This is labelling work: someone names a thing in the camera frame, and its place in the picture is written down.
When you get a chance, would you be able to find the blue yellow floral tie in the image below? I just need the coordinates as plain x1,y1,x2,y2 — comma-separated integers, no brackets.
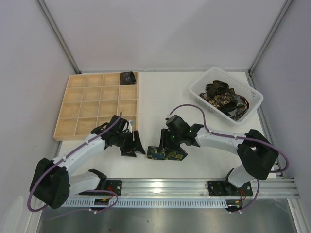
146,146,188,161

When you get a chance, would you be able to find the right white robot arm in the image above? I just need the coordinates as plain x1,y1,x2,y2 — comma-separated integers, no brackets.
157,115,279,195

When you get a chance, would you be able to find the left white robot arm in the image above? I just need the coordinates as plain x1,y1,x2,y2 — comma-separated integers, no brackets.
27,115,145,212

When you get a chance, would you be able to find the wooden compartment tray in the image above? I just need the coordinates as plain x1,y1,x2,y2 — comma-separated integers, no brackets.
53,72,139,141

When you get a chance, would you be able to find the brown patterned tie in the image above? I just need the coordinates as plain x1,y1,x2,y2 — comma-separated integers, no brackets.
199,80,236,110

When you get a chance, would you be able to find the rolled dark tie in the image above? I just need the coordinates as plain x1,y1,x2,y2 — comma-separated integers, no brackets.
120,71,136,85

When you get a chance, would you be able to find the dark striped tie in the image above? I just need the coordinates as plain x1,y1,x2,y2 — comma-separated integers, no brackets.
223,95,249,121

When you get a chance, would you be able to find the white plastic basket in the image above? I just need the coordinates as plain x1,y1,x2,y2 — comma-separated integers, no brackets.
189,67,264,125

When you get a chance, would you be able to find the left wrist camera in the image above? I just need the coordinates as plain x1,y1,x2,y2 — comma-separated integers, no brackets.
128,120,136,132

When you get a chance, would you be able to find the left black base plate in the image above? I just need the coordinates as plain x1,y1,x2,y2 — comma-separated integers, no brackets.
96,179,122,196

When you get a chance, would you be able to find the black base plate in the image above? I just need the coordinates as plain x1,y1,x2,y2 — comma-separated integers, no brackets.
96,179,122,196
207,180,253,197

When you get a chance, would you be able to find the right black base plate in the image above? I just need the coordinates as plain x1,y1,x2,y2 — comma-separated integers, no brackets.
207,180,253,197

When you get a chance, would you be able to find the white slotted cable duct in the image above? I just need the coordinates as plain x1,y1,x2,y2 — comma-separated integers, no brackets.
63,198,228,208

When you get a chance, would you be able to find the aluminium mounting rail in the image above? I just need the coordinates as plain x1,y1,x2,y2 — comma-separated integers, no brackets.
121,178,300,199

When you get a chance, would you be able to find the left aluminium frame post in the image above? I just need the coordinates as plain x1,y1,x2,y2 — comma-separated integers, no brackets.
35,0,81,74

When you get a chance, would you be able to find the aluminium frame post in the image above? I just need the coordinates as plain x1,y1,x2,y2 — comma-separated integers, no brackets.
35,0,81,74
248,0,295,76

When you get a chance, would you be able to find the right aluminium frame post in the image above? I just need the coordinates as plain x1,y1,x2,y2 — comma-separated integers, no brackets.
248,0,295,76

